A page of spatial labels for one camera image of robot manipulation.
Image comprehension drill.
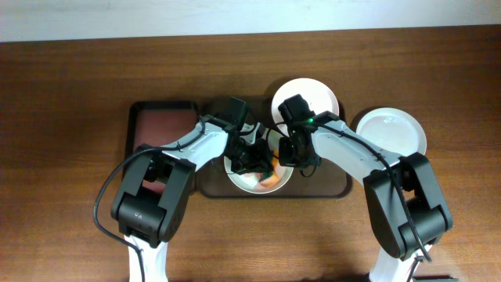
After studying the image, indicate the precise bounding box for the white plate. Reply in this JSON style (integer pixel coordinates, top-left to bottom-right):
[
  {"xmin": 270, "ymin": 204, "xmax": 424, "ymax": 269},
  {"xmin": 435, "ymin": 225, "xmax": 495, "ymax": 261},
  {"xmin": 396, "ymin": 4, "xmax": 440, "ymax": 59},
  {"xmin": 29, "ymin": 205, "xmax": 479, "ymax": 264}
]
[
  {"xmin": 223, "ymin": 127, "xmax": 294, "ymax": 195},
  {"xmin": 271, "ymin": 78, "xmax": 340, "ymax": 136}
]

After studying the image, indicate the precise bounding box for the green orange sponge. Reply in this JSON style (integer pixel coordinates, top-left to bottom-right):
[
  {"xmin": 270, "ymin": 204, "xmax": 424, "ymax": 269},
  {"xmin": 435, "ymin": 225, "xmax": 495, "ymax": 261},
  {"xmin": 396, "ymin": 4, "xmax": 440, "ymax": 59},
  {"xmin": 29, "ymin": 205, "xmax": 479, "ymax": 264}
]
[{"xmin": 258, "ymin": 150, "xmax": 280, "ymax": 188}]

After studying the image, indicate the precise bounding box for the pale blue plate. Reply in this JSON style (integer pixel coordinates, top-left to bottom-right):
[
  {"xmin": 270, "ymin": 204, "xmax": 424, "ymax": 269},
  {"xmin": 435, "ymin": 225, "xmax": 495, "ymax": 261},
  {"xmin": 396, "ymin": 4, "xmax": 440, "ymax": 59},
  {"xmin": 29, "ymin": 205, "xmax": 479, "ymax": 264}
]
[{"xmin": 355, "ymin": 107, "xmax": 427, "ymax": 156}]

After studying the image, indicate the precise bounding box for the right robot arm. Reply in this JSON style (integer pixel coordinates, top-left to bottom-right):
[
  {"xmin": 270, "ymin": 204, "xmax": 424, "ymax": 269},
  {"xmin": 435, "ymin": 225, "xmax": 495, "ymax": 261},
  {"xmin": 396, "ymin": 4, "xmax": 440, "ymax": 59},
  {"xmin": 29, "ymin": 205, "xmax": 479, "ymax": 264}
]
[{"xmin": 279, "ymin": 110, "xmax": 453, "ymax": 281}]

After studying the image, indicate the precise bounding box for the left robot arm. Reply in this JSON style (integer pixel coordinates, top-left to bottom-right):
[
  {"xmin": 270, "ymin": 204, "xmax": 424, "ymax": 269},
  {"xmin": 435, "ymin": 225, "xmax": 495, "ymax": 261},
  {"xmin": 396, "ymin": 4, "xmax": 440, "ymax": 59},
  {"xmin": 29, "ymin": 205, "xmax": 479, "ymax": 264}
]
[{"xmin": 110, "ymin": 115, "xmax": 272, "ymax": 281}]

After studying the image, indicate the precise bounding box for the dark brown serving tray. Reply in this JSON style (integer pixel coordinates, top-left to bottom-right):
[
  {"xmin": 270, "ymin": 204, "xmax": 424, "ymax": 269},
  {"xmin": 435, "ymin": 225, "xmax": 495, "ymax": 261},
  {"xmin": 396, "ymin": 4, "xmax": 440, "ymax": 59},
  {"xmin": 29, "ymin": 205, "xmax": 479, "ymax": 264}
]
[{"xmin": 196, "ymin": 97, "xmax": 353, "ymax": 199}]

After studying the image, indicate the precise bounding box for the small black red tray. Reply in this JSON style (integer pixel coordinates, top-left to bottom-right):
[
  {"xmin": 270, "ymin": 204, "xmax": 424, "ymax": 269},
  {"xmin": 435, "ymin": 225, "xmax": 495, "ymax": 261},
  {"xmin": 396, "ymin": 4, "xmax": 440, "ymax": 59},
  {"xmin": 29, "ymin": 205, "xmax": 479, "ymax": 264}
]
[{"xmin": 125, "ymin": 100, "xmax": 198, "ymax": 157}]

